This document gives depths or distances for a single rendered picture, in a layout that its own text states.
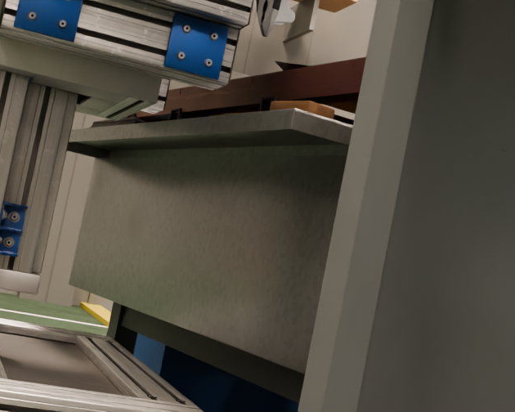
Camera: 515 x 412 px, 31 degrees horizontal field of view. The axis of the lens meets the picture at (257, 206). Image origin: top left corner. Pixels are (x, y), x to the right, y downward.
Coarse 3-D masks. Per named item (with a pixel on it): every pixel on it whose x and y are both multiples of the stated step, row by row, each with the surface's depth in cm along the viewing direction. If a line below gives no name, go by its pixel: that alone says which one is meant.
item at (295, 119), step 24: (168, 120) 171; (192, 120) 162; (216, 120) 153; (240, 120) 145; (264, 120) 139; (288, 120) 133; (312, 120) 133; (336, 120) 135; (72, 144) 250; (96, 144) 244; (120, 144) 231; (144, 144) 220; (168, 144) 209; (192, 144) 200; (216, 144) 191; (240, 144) 183; (264, 144) 176; (288, 144) 169; (312, 144) 163; (336, 144) 157
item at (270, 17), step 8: (272, 0) 178; (288, 0) 180; (272, 8) 178; (280, 8) 180; (288, 8) 180; (272, 16) 178; (280, 16) 180; (288, 16) 181; (264, 24) 179; (272, 24) 179; (264, 32) 180
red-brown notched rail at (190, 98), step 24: (288, 72) 177; (312, 72) 169; (336, 72) 162; (360, 72) 156; (168, 96) 227; (192, 96) 214; (216, 96) 203; (240, 96) 193; (264, 96) 184; (288, 96) 175; (312, 96) 168; (336, 96) 162
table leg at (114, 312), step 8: (120, 304) 240; (112, 312) 244; (120, 312) 240; (112, 320) 243; (120, 320) 240; (112, 328) 242; (120, 328) 240; (112, 336) 241; (120, 336) 240; (128, 336) 241; (136, 336) 242; (120, 344) 240; (128, 344) 241
